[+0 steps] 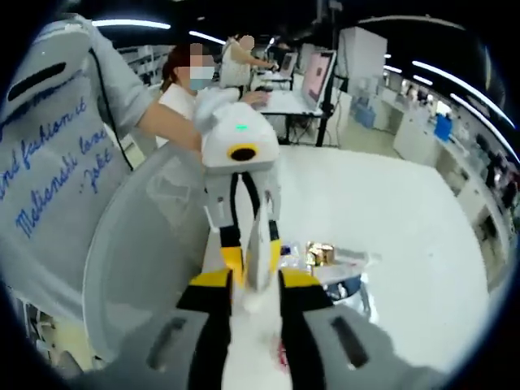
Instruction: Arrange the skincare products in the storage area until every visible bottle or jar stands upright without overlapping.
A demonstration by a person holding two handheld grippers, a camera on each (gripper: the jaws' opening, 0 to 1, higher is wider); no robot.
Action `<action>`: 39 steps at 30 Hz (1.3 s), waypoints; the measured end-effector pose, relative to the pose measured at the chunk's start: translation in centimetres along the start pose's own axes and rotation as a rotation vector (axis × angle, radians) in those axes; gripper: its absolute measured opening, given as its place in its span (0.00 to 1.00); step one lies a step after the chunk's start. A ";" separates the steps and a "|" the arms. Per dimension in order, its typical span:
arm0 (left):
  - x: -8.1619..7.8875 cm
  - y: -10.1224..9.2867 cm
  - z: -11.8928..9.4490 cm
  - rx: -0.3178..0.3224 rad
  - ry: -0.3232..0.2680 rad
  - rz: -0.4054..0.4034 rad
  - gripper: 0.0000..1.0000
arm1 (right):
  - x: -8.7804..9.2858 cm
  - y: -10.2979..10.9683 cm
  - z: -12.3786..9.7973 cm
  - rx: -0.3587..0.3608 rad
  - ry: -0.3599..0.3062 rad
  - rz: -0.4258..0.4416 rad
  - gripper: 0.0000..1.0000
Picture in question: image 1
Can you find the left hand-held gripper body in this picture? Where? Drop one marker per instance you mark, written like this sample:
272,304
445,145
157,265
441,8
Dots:
227,134

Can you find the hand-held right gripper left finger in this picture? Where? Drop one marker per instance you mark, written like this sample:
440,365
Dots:
211,300

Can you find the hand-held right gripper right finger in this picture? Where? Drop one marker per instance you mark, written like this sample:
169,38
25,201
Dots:
300,308

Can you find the clear skincare sachet blue label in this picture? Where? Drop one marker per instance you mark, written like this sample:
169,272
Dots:
290,256

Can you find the gold foil skincare sachet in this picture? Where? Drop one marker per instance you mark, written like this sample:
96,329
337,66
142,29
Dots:
321,254

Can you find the tall white skincare tube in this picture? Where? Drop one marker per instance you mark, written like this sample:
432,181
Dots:
256,325

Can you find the green black skincare pouch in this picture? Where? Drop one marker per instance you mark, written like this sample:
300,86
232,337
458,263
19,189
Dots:
345,288

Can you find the blue storage box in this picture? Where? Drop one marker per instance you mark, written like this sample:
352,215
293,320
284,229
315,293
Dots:
443,126

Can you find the white monitor trolley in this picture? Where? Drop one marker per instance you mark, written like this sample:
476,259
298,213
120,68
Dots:
284,105

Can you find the computer monitor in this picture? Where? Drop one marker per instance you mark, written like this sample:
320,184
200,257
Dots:
319,79
287,66

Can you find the grey mesh office chair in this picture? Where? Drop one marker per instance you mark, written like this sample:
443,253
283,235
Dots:
142,227

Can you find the blue water jug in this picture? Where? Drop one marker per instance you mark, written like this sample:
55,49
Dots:
367,118
358,109

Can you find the long white counter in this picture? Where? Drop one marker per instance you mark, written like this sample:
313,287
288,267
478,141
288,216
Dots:
410,134

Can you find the person in grey shirt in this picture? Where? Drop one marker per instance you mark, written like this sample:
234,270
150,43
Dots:
48,162

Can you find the white chest device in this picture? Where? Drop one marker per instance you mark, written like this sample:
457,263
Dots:
40,53

